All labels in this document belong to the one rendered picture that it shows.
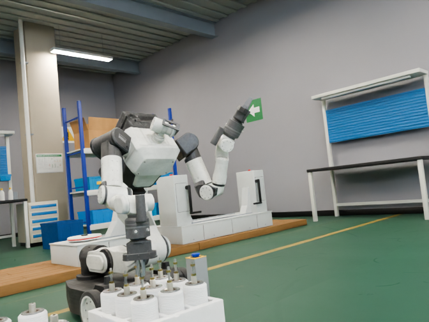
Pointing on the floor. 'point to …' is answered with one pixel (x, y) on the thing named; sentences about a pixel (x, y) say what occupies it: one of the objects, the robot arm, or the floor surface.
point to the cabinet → (34, 219)
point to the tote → (60, 231)
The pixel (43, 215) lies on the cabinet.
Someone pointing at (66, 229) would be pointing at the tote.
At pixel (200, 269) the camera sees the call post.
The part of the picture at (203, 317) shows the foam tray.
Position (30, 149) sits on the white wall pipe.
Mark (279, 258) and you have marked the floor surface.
